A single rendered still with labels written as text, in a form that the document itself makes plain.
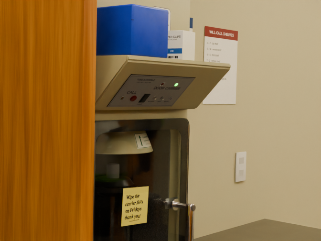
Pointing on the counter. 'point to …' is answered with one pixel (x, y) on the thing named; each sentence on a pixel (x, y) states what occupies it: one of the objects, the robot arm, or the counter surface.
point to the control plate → (136, 88)
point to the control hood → (210, 77)
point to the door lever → (190, 208)
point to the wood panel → (47, 119)
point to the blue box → (132, 31)
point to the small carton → (181, 45)
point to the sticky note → (134, 205)
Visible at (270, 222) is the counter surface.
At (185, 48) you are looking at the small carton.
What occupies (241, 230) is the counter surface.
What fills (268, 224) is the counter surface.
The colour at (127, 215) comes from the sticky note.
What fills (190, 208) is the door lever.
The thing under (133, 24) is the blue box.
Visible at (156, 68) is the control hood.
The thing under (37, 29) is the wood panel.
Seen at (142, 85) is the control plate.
